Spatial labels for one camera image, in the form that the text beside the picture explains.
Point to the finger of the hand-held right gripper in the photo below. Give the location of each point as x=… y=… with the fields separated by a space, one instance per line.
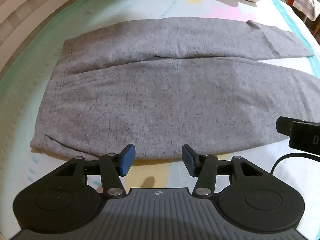
x=283 y=126

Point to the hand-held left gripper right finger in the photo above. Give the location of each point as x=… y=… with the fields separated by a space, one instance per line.
x=189 y=158

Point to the grey pants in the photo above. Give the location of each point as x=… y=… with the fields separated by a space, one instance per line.
x=155 y=100

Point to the pastel printed bed sheet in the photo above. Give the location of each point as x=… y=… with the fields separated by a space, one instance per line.
x=155 y=170

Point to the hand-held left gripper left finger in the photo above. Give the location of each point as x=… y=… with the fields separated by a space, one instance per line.
x=127 y=158

